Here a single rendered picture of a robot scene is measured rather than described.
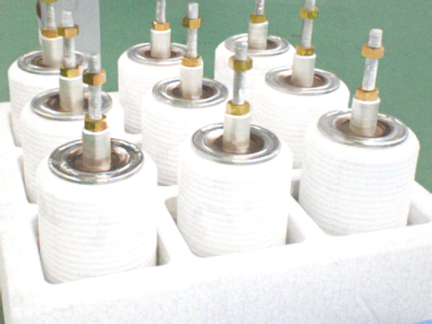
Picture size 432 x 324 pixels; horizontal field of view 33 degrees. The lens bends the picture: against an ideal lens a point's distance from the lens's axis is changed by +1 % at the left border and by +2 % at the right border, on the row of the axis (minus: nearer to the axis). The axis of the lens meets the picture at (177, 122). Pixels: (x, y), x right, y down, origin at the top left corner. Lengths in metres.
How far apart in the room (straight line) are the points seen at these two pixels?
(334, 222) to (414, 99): 0.80
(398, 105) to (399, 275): 0.77
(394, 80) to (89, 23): 0.76
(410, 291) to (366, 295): 0.04
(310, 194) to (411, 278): 0.11
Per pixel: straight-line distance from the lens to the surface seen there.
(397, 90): 1.46
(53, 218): 0.56
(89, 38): 0.93
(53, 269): 0.59
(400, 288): 0.66
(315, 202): 0.65
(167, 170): 0.69
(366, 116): 0.64
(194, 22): 0.67
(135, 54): 0.80
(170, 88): 0.71
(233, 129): 0.59
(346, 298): 0.63
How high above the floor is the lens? 0.52
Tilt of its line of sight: 25 degrees down
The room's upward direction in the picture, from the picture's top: 1 degrees clockwise
